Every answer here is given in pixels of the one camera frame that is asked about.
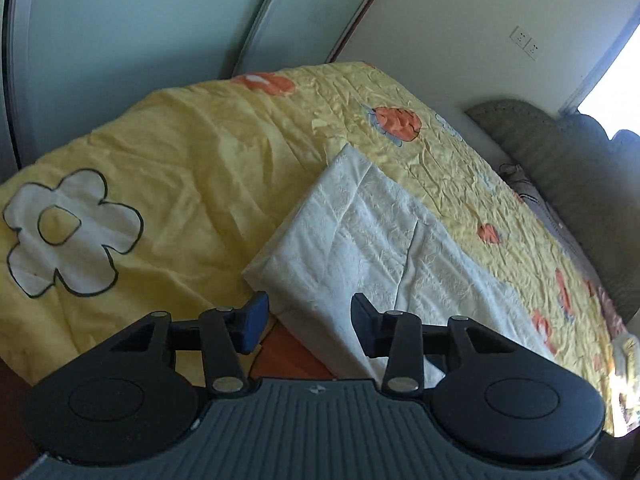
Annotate patterned pillow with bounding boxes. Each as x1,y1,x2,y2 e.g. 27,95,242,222
499,161,628,337

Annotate white blanket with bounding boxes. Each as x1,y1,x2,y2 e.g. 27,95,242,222
241,144,556,382

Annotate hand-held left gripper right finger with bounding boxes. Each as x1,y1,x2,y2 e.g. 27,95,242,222
351,292,518,395

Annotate sliding wardrobe door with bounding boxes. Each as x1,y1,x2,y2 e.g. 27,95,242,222
0,0,402,173

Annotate window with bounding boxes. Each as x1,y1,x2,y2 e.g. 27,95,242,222
560,27,640,137

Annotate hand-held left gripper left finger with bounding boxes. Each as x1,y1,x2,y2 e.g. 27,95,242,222
107,291,271,395

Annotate yellow flower print blanket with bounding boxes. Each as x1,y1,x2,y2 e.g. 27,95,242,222
0,61,632,437

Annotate grey-green padded headboard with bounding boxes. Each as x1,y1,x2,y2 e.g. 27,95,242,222
465,100,640,332

